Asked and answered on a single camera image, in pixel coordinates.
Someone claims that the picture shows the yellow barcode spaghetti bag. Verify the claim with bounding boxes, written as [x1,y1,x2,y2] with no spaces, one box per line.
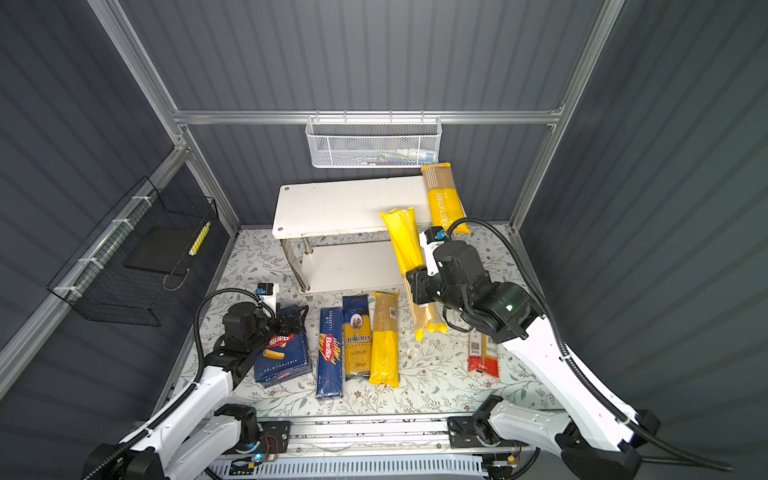
[379,207,447,342]

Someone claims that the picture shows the yellow Pastatime spaghetti bag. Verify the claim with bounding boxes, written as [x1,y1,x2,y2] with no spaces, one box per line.
[421,163,466,231]

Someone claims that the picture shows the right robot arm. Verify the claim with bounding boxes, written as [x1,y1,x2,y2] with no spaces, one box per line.
[405,217,733,479]

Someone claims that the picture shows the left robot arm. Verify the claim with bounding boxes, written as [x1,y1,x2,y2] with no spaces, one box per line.
[82,287,309,479]

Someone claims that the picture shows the blue Barilla pasta box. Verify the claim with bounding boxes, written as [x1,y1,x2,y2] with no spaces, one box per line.
[253,333,311,387]

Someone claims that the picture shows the white two-tier shelf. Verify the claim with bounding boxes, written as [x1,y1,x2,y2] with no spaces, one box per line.
[272,176,431,294]

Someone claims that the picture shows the blue Barilla spaghetti box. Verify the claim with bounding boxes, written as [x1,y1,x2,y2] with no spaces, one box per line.
[316,307,344,400]

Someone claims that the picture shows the blue yellow spaghetti bag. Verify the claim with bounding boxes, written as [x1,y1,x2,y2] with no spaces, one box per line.
[342,295,372,380]

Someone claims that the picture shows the red yellow spaghetti bag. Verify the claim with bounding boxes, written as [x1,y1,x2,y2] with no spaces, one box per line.
[468,330,499,378]

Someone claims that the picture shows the yellow clear spaghetti bag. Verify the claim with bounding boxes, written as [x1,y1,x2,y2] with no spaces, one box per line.
[369,292,399,388]

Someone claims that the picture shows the yellow brush in basket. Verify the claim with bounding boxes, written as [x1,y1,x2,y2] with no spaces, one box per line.
[188,221,211,257]

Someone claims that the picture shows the items in white basket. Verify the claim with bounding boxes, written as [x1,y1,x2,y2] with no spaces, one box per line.
[351,148,438,168]

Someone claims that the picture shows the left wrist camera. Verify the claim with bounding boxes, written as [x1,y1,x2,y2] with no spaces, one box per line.
[256,282,279,312]

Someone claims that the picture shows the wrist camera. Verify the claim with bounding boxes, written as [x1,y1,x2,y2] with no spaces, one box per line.
[419,226,446,277]
[256,282,279,312]

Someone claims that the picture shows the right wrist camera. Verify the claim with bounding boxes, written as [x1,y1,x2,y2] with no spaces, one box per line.
[419,226,446,277]

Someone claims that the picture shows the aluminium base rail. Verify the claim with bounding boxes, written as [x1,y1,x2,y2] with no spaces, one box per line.
[260,411,570,458]

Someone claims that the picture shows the black wire basket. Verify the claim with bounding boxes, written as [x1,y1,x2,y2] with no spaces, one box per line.
[48,181,218,327]

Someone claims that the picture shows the white wire mesh basket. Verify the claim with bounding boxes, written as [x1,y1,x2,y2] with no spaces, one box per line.
[305,119,443,169]

